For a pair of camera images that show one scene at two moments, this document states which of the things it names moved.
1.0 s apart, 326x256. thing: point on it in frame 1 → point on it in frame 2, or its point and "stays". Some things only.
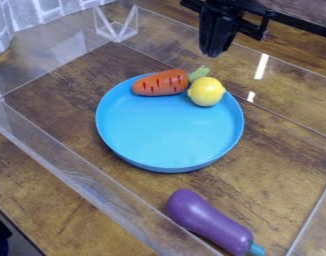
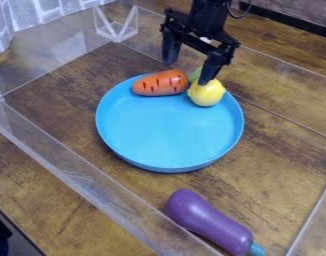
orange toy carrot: x=166 y=82 stays
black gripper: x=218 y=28 → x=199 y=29
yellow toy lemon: x=206 y=91 stays
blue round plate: x=164 y=133 stays
